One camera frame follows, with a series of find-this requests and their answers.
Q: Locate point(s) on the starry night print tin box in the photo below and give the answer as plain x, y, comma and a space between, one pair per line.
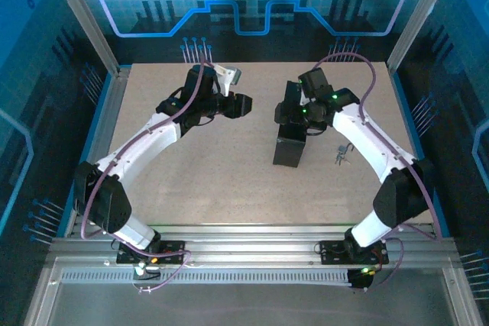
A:
289, 146

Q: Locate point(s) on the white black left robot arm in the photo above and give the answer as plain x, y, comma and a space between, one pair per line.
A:
145, 142

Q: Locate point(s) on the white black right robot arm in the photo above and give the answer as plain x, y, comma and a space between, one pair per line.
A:
366, 135

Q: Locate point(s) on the black controller box green light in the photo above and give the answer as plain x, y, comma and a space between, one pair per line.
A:
361, 279

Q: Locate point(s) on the white plug connector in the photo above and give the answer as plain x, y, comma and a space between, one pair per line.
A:
142, 272

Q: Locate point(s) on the aluminium side rail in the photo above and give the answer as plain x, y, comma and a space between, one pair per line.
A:
99, 142

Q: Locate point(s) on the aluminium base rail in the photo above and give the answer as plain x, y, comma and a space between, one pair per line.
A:
248, 244

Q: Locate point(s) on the aluminium frame post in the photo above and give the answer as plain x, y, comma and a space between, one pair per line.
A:
420, 20
84, 20

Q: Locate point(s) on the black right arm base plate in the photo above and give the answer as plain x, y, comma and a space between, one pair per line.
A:
332, 252

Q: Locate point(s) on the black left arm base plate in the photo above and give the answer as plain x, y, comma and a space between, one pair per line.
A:
172, 251

